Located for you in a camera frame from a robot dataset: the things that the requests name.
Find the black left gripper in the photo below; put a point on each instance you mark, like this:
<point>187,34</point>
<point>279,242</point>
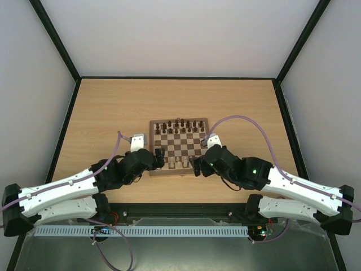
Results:
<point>160,159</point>

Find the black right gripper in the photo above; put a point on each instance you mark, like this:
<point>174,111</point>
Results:
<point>199,164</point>

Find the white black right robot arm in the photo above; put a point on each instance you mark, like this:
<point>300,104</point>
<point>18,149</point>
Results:
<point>329,207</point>

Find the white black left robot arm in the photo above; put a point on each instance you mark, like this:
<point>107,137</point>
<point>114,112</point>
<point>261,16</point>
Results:
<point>77,196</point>

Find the wooden chess board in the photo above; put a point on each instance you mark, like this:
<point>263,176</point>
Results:
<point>179,137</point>

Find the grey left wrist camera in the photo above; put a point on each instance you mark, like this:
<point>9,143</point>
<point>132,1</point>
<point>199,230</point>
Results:
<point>137,142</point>

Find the light blue slotted cable duct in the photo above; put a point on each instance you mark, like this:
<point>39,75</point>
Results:
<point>142,231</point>

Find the black front mounting rail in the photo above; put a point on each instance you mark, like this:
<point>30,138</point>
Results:
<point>180,211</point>

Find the black left frame post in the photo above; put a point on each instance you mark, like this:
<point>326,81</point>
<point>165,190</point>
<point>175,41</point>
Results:
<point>55,38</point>

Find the black frame post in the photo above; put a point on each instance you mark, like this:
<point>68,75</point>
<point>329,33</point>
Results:
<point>302,39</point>
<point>55,38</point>

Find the black right frame post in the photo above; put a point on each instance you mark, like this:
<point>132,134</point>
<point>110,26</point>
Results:
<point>302,39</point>

